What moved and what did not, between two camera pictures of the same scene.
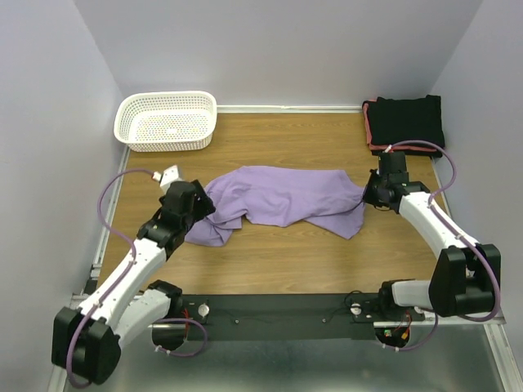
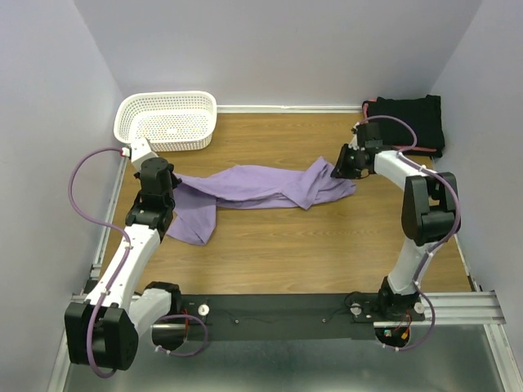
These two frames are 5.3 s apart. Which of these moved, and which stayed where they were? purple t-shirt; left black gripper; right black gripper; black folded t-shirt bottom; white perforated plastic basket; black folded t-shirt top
Moved: left black gripper; right black gripper; purple t-shirt
Stayed: black folded t-shirt top; white perforated plastic basket; black folded t-shirt bottom
